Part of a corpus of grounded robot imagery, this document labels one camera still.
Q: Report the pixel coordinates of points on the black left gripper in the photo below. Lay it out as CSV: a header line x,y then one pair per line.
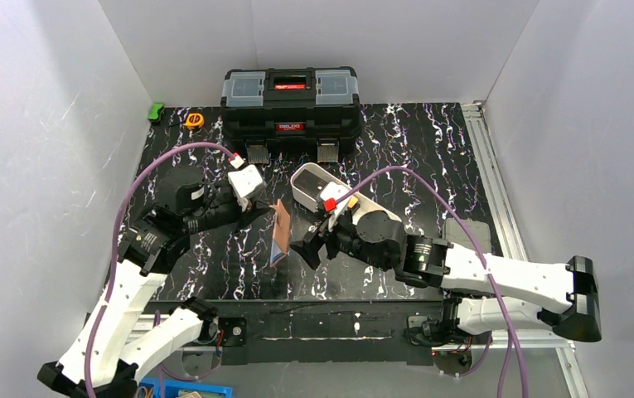
x,y
234,207

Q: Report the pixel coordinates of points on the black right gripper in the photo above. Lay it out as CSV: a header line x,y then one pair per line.
x,y
326,239

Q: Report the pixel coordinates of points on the brown leather card holder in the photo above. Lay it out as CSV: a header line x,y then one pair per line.
x,y
281,233

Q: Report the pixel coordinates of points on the black VIP card stack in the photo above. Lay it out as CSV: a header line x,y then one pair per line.
x,y
310,183

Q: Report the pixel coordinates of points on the white plastic card tray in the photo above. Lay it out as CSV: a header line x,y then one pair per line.
x,y
365,203

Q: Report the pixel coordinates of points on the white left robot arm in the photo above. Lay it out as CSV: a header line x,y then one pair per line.
x,y
102,362

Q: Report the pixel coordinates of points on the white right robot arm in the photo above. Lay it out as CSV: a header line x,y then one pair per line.
x,y
491,292

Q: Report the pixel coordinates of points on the black Delixi toolbox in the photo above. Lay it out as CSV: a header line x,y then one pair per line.
x,y
313,110

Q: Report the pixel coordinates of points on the orange tape measure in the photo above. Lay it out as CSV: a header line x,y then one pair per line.
x,y
194,121

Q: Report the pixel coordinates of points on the green small tool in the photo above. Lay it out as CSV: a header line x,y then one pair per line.
x,y
155,113

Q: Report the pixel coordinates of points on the blue plastic bin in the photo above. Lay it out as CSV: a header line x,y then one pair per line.
x,y
172,388

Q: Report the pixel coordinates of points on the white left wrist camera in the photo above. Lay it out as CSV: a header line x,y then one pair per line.
x,y
246,183

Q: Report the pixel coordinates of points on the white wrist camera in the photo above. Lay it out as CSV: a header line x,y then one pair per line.
x,y
335,202
246,183

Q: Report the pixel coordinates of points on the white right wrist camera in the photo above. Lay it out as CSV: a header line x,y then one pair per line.
x,y
335,202

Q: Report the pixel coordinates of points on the aluminium frame rail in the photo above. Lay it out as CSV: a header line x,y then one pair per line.
x,y
512,245

